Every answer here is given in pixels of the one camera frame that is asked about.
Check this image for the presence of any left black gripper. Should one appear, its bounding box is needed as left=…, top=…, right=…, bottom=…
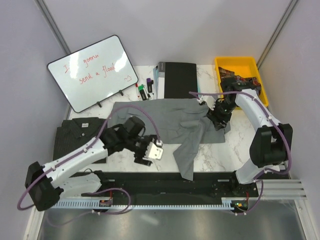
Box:
left=125, top=135, right=160, bottom=166

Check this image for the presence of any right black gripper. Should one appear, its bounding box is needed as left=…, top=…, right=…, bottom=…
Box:
left=206, top=98, right=238, bottom=132

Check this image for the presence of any grey long sleeve shirt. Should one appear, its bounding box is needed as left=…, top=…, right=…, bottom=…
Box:
left=107, top=98, right=231, bottom=181

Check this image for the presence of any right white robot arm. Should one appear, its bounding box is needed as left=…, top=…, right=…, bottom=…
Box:
left=200, top=76, right=293, bottom=197

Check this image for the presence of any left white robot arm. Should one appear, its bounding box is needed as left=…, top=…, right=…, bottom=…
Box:
left=23, top=116, right=163, bottom=212

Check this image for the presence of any plaid shirt in bin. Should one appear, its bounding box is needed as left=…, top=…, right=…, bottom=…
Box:
left=218, top=66, right=262, bottom=95

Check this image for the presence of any yellow plastic bin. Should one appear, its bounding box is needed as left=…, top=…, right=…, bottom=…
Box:
left=214, top=56, right=269, bottom=107

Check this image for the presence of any green black marker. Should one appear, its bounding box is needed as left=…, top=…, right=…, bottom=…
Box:
left=138, top=84, right=149, bottom=101

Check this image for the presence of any black folder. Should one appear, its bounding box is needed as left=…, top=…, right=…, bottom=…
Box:
left=157, top=61, right=199, bottom=100

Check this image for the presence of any red marker pen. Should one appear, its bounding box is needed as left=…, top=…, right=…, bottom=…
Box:
left=135, top=83, right=140, bottom=99

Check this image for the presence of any purple black marker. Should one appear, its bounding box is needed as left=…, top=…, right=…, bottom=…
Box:
left=146, top=78, right=154, bottom=93

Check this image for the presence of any folded black striped shirt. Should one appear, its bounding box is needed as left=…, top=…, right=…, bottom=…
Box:
left=53, top=117, right=105, bottom=161

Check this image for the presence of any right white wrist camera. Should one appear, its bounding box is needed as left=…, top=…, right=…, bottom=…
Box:
left=197, top=95, right=216, bottom=111

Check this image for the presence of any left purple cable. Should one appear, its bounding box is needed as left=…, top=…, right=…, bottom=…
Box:
left=16, top=103, right=163, bottom=211

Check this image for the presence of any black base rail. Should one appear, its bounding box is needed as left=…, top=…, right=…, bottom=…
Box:
left=96, top=170, right=259, bottom=206

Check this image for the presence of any white slotted cable duct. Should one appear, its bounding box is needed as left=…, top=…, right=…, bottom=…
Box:
left=51, top=197, right=235, bottom=211

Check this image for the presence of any white whiteboard black frame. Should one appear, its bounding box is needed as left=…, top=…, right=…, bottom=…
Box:
left=47, top=35, right=139, bottom=113

